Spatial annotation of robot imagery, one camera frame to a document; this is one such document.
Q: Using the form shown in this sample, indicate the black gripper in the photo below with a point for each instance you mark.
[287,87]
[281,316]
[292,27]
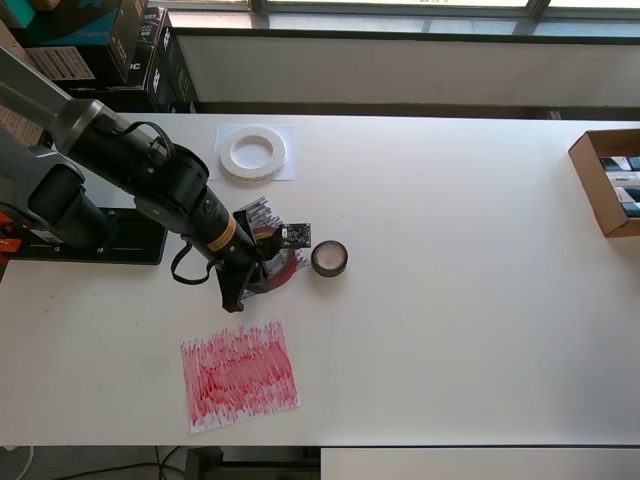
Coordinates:
[232,290]

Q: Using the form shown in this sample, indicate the red tape roll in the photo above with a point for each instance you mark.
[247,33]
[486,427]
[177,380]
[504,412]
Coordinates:
[287,272]

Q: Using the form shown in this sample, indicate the black tape roll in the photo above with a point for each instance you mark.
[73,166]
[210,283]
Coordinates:
[330,274]

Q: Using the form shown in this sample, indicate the white tape roll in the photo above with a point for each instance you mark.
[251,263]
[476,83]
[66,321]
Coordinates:
[251,174]

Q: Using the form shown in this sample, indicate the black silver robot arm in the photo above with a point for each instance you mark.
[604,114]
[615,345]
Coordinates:
[150,165]

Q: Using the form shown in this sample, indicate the black scribbled paper sheet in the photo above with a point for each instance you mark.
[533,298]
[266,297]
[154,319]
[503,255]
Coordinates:
[262,210]

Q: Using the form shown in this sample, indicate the red scribbled paper sheet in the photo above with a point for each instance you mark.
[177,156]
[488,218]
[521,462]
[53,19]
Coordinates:
[240,375]

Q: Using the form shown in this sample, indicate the blank white paper sheet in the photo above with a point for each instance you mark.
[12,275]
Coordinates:
[292,150]

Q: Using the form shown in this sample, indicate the dark table leg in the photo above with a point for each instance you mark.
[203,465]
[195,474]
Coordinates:
[205,465]

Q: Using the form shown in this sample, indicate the black printed carton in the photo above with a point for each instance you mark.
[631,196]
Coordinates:
[175,75]
[145,50]

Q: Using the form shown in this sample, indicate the white side table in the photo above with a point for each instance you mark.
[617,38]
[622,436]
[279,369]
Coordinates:
[475,465]

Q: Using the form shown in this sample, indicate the black teal printed box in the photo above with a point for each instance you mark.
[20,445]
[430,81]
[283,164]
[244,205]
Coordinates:
[75,25]

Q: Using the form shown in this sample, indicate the open brown cardboard tray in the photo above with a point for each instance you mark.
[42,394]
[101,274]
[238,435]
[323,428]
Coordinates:
[585,170]

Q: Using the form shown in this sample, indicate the small tan box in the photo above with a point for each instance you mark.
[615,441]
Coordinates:
[45,5]

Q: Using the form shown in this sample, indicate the plain teal box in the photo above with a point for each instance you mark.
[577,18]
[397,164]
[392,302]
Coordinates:
[17,12]

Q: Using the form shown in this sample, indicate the small black white carton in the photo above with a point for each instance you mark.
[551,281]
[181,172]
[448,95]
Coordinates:
[612,163]
[635,163]
[627,195]

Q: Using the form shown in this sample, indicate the white carton black print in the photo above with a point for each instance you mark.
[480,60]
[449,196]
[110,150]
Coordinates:
[622,179]

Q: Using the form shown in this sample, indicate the dark small carton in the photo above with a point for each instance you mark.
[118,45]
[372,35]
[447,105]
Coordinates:
[631,210]

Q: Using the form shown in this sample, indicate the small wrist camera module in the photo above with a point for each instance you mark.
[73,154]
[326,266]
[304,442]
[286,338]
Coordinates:
[297,235]

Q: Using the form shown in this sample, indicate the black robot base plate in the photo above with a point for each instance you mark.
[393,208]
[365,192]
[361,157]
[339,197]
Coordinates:
[140,250]

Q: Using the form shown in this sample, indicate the grey window frame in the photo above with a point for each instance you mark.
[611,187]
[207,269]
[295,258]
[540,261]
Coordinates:
[257,6]

